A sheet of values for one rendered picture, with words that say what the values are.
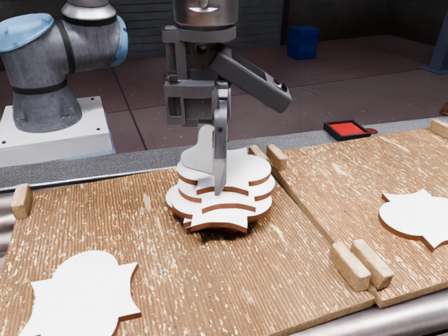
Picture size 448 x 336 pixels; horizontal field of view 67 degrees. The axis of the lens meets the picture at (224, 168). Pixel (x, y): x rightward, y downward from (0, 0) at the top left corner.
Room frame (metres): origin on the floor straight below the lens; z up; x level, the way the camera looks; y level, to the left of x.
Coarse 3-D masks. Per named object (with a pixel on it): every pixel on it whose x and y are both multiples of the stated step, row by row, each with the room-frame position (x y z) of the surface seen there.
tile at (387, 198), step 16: (384, 208) 0.40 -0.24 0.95; (400, 208) 0.40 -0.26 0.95; (416, 208) 0.40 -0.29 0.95; (432, 208) 0.40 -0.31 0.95; (384, 224) 0.37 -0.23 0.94; (400, 224) 0.36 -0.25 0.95; (416, 224) 0.36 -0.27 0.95; (432, 224) 0.36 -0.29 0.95; (416, 240) 0.34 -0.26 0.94; (432, 240) 0.33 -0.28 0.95
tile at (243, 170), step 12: (228, 156) 0.46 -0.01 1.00; (240, 156) 0.46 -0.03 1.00; (252, 156) 0.46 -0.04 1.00; (180, 168) 0.43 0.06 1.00; (228, 168) 0.43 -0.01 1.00; (240, 168) 0.43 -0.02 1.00; (252, 168) 0.43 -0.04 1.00; (264, 168) 0.43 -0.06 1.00; (192, 180) 0.40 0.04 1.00; (204, 180) 0.40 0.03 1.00; (228, 180) 0.40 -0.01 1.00; (240, 180) 0.40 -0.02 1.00; (252, 180) 0.40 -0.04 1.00; (264, 180) 0.40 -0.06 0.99; (204, 192) 0.38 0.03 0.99; (240, 192) 0.38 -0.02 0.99
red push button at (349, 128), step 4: (336, 124) 0.73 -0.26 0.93; (340, 124) 0.73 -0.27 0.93; (344, 124) 0.73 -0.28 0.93; (348, 124) 0.73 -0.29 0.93; (352, 124) 0.73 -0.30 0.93; (336, 128) 0.71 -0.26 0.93; (340, 128) 0.71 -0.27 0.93; (344, 128) 0.71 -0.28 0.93; (348, 128) 0.71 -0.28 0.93; (352, 128) 0.71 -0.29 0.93; (356, 128) 0.71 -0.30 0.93; (340, 132) 0.69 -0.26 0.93; (344, 132) 0.69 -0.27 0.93; (348, 132) 0.69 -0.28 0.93; (352, 132) 0.69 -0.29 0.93; (356, 132) 0.69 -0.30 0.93; (360, 132) 0.69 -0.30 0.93; (364, 132) 0.69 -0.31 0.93
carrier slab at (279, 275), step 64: (64, 192) 0.45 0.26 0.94; (128, 192) 0.45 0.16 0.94; (64, 256) 0.31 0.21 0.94; (128, 256) 0.31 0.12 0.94; (192, 256) 0.31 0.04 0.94; (256, 256) 0.31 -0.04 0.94; (320, 256) 0.31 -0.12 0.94; (0, 320) 0.22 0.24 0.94; (128, 320) 0.22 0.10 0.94; (192, 320) 0.22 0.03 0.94; (256, 320) 0.22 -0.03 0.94; (320, 320) 0.23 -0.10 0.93
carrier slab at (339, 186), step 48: (336, 144) 0.62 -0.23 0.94; (384, 144) 0.62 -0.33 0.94; (432, 144) 0.62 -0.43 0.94; (288, 192) 0.47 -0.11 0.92; (336, 192) 0.45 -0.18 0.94; (384, 192) 0.45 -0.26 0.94; (432, 192) 0.45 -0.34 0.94; (336, 240) 0.34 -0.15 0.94; (384, 240) 0.34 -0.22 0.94; (384, 288) 0.26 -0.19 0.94; (432, 288) 0.27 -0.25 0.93
